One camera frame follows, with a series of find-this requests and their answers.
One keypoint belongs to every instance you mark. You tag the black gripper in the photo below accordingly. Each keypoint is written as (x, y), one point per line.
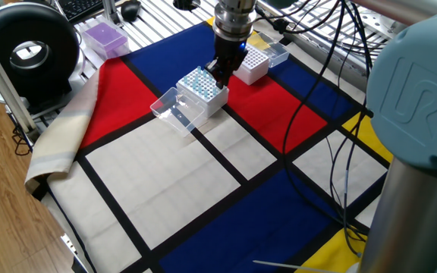
(230, 51)

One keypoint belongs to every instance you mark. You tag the blue pipette tip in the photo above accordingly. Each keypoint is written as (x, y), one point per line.
(197, 79)
(200, 90)
(185, 80)
(194, 86)
(199, 70)
(214, 91)
(205, 95)
(205, 73)

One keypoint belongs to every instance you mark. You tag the white pipette tip box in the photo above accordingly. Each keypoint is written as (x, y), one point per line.
(258, 66)
(218, 104)

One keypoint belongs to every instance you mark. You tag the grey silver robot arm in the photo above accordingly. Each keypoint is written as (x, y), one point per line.
(412, 95)

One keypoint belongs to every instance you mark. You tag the black round object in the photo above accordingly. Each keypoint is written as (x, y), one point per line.
(184, 4)

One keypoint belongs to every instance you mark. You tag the black computer mouse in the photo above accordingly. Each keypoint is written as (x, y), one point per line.
(130, 9)

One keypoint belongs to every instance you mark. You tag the clear box purple tip rack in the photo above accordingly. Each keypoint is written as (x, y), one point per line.
(104, 38)

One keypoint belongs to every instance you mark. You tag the colour block tablecloth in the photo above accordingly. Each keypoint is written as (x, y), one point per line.
(165, 182)

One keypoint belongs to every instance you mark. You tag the black keyboard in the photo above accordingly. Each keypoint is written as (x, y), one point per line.
(78, 7)

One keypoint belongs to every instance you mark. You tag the silver metal mounting plate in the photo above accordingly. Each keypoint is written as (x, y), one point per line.
(370, 19)

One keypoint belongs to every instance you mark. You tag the black round machine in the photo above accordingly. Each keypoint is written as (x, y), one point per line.
(51, 68)

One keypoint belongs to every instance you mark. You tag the aluminium profile frame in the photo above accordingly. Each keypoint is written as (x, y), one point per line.
(2, 83)

